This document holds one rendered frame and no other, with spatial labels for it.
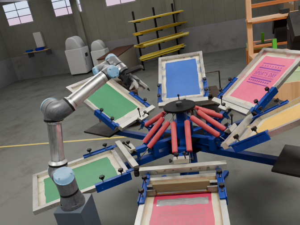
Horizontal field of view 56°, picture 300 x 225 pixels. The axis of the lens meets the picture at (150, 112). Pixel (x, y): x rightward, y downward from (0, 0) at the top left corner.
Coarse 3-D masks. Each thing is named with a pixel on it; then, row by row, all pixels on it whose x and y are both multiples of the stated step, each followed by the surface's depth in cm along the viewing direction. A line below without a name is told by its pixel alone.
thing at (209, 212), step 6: (192, 192) 200; (198, 192) 199; (204, 192) 198; (210, 192) 197; (210, 198) 191; (186, 204) 190; (192, 204) 189; (198, 204) 188; (204, 204) 186; (210, 204) 185; (210, 210) 180; (210, 216) 176; (210, 222) 171
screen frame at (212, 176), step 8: (168, 176) 218; (176, 176) 216; (184, 176) 214; (192, 176) 212; (200, 176) 210; (208, 176) 209; (224, 200) 182; (144, 208) 191; (224, 208) 175; (224, 216) 169; (136, 224) 176; (224, 224) 163
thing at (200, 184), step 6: (186, 180) 197; (192, 180) 196; (198, 180) 195; (204, 180) 193; (156, 186) 200; (162, 186) 199; (168, 186) 198; (174, 186) 198; (180, 186) 197; (186, 186) 196; (192, 186) 196; (198, 186) 195; (204, 186) 194; (156, 192) 202
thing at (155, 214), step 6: (156, 198) 201; (162, 198) 200; (168, 198) 199; (174, 198) 198; (180, 204) 191; (156, 210) 190; (162, 210) 189; (156, 216) 185; (150, 222) 180; (156, 222) 179
